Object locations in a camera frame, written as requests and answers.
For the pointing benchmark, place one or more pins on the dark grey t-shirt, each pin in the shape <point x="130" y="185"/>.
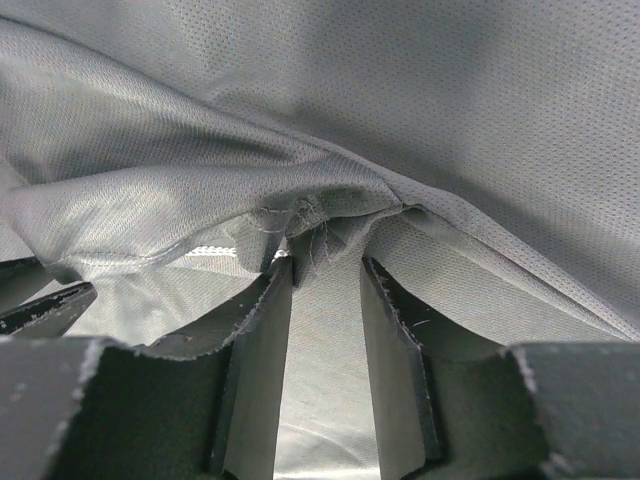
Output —
<point x="486" y="153"/>

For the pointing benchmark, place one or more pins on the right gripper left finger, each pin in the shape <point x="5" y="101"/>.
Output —
<point x="201" y="402"/>

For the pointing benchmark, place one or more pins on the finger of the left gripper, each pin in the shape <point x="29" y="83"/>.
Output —
<point x="49" y="315"/>

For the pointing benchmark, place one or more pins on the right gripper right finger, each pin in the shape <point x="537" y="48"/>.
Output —
<point x="451" y="404"/>

